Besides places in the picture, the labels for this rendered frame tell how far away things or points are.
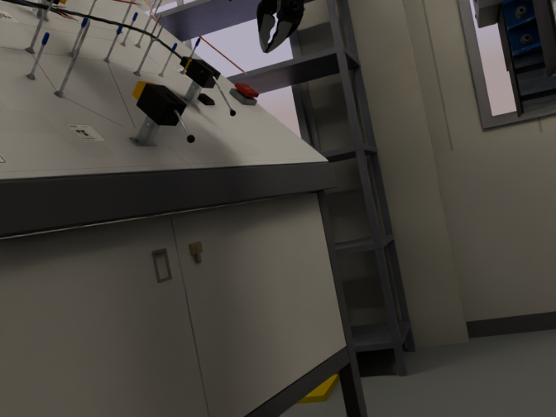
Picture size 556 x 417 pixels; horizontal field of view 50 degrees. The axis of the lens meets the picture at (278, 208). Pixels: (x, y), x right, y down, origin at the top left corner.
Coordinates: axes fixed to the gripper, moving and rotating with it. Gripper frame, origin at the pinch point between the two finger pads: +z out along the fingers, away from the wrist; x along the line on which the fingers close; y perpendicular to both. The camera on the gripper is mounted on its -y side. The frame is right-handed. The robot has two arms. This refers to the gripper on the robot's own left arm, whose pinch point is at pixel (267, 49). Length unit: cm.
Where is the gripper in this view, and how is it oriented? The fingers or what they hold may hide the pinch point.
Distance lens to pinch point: 126.9
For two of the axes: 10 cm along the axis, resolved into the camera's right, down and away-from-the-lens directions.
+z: -3.1, 6.8, 6.6
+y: -1.2, -7.2, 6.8
